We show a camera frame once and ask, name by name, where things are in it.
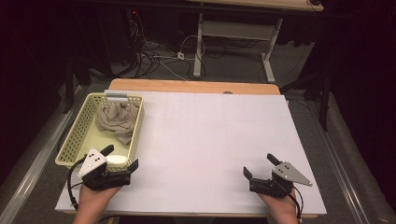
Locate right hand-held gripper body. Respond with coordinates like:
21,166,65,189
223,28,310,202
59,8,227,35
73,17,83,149
248,161,313,199

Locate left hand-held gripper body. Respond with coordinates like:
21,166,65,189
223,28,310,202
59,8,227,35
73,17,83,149
77,147,133,191

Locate beige pants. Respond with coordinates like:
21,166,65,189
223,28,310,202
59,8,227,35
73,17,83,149
94,102,140,146

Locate pale yellow plastic basket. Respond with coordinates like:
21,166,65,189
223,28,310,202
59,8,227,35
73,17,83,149
54,92,146,174

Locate person's right hand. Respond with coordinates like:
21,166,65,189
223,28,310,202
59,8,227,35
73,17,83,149
256,190,298,218

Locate person's left hand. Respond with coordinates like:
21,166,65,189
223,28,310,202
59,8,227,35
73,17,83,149
74,184,120,216

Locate white foam board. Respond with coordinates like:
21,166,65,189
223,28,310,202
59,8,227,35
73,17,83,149
54,89,328,217

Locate dark metal stand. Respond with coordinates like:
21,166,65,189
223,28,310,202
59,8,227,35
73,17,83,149
64,59,76,115
279,62,332,132

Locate light wooden desk top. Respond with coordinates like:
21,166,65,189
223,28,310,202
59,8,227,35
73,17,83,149
186,0,325,13

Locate right hand-held gripper black cable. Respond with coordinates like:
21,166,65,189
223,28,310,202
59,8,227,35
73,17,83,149
292,185,304,224

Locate grey metal floor rail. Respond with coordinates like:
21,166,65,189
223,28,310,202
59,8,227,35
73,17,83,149
306,102,370,224
0,85,90,224

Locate tangle of black cables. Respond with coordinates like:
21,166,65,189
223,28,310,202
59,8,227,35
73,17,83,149
125,12,208,80

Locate white metal desk frame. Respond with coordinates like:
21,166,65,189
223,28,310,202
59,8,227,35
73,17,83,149
192,12,284,83

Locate white cable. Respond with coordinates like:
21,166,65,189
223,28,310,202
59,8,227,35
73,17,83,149
179,35,206,60

